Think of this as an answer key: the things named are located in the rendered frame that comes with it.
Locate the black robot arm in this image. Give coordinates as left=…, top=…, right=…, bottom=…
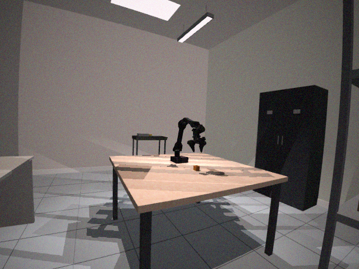
left=173, top=118, right=206, bottom=157

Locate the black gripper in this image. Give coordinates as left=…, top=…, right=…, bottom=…
left=187, top=134, right=206, bottom=152

